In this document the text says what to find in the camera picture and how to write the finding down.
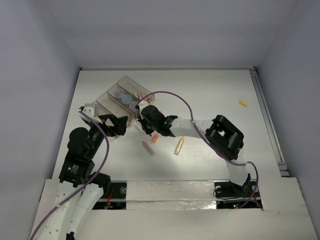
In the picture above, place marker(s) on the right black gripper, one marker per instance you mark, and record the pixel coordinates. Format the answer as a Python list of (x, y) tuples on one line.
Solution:
[(143, 120)]

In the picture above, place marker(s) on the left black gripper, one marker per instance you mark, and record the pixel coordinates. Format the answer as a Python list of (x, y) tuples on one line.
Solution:
[(105, 124)]

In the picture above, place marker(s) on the small orange eraser cap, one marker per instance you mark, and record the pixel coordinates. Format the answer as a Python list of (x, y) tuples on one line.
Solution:
[(154, 138)]

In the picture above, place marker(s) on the grey orange-tipped marker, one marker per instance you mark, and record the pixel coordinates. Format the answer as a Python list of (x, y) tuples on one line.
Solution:
[(148, 149)]

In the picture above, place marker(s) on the clear tape roll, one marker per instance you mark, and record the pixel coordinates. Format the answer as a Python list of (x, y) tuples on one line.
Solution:
[(119, 93)]

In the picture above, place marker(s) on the yellow highlighter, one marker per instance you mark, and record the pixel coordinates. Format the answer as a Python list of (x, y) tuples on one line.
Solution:
[(179, 146)]

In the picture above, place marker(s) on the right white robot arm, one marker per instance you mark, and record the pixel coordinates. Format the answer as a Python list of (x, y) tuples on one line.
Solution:
[(220, 134)]

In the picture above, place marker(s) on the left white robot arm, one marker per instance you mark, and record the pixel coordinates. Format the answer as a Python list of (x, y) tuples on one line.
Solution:
[(79, 186)]

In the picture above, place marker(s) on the clear brown compartment organizer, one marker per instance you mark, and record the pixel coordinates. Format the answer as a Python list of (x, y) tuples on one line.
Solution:
[(110, 105)]

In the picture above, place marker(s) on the silver taped front board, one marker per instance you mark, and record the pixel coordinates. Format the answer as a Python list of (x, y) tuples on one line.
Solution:
[(176, 195)]

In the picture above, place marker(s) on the yellow eraser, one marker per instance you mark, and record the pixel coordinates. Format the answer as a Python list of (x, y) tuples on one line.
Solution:
[(243, 103)]

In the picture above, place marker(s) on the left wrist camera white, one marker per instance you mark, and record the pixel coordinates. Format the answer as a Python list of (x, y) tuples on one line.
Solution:
[(90, 109)]

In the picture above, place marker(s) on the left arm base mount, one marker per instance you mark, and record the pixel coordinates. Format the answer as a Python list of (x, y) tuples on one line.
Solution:
[(115, 199)]

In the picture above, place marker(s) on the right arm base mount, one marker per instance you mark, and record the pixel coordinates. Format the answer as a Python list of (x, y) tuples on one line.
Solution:
[(232, 196)]

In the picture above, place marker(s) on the aluminium rail right edge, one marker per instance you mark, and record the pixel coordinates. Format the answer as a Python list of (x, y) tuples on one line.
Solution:
[(282, 166)]

